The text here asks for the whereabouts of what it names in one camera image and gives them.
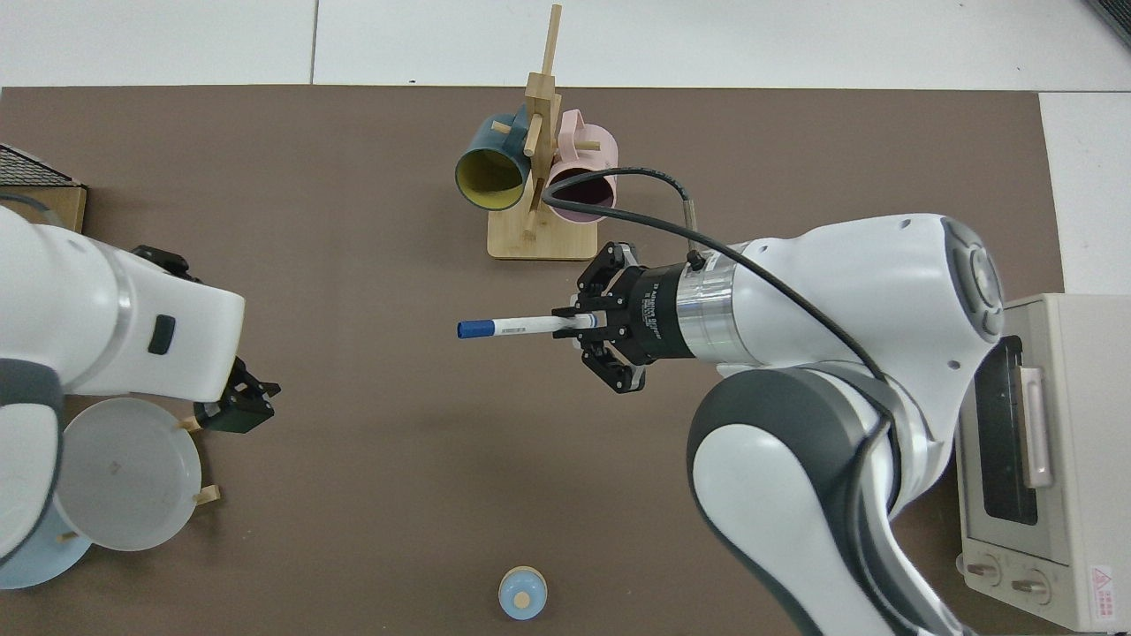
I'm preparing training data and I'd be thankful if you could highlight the pale toaster oven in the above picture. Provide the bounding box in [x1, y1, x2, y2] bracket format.
[956, 293, 1131, 632]

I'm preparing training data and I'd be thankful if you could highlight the brown table cloth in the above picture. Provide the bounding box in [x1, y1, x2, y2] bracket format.
[0, 86, 1062, 636]

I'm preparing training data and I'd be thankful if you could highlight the wooden plate rack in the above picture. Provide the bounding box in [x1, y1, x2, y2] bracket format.
[55, 413, 221, 542]

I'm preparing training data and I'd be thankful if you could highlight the pink cup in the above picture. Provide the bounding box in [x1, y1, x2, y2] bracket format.
[544, 109, 619, 224]

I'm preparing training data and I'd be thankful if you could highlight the wire basket with wooden floor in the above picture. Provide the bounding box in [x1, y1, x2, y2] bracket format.
[0, 143, 88, 235]

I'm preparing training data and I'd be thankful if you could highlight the light blue plate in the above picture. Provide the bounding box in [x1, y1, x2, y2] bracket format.
[0, 521, 94, 590]

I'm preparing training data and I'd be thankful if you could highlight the dark teal cup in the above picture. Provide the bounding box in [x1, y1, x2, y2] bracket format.
[455, 104, 534, 212]

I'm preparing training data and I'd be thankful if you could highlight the dark corner object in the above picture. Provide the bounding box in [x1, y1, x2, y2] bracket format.
[1085, 0, 1131, 49]

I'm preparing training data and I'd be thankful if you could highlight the blue and white marker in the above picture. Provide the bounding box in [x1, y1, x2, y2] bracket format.
[457, 314, 593, 341]

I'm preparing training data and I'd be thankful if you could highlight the grey plate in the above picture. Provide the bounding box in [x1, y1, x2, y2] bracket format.
[55, 397, 202, 553]

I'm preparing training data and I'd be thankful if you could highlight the wooden cup stand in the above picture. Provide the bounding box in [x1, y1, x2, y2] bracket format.
[487, 4, 599, 261]

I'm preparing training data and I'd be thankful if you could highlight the small blue round lid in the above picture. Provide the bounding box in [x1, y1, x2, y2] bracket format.
[498, 566, 549, 621]

